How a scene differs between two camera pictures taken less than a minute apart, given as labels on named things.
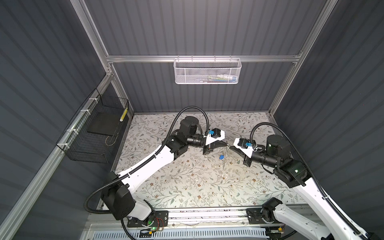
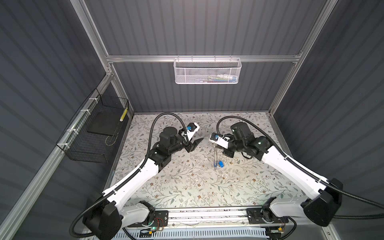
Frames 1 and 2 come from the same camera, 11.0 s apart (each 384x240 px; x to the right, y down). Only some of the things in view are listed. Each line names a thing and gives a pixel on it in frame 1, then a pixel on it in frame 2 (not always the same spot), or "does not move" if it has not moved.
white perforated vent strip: [220, 234] does not move
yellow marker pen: [123, 115] does not move
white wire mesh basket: [207, 71] does not move
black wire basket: [92, 134] does not move
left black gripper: [209, 147] to [190, 146]
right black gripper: [246, 161] to [227, 153]
